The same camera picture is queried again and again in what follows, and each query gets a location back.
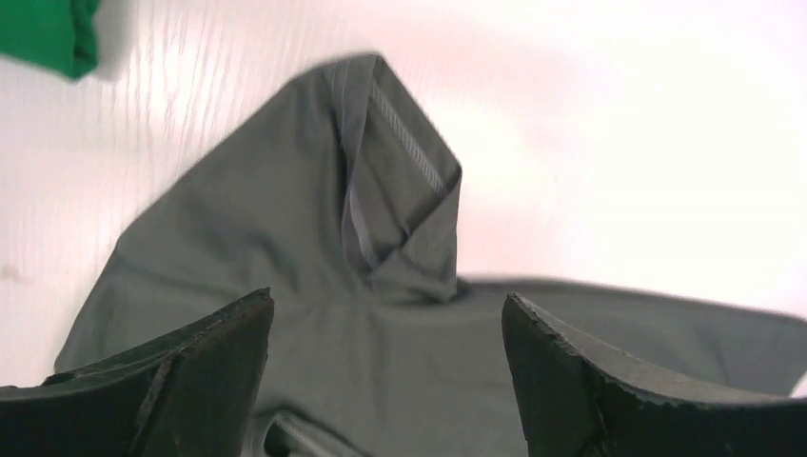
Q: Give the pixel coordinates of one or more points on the dark grey t-shirt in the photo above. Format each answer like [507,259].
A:
[340,197]

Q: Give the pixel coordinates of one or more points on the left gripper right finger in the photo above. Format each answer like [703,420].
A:
[579,396]

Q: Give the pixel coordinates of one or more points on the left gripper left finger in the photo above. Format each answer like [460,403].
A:
[186,393]

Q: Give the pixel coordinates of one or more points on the folded green t-shirt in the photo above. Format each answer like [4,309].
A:
[54,35]

